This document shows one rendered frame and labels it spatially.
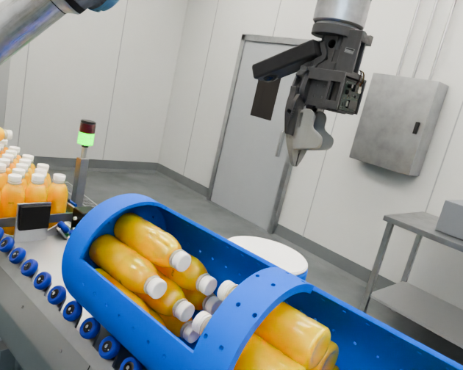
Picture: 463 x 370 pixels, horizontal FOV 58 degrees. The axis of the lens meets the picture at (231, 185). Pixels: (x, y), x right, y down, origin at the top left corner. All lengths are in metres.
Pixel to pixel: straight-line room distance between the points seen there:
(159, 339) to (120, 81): 5.59
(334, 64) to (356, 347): 0.49
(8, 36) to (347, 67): 0.62
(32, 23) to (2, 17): 0.05
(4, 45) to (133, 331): 0.58
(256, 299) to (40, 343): 0.62
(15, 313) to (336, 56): 0.97
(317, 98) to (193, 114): 5.50
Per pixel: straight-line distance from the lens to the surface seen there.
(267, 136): 4.96
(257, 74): 0.69
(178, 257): 0.84
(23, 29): 0.91
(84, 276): 0.88
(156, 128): 6.58
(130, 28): 6.20
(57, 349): 1.06
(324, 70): 0.62
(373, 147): 3.98
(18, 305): 1.22
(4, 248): 1.31
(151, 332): 0.73
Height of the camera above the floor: 1.51
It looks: 13 degrees down
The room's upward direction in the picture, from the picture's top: 13 degrees clockwise
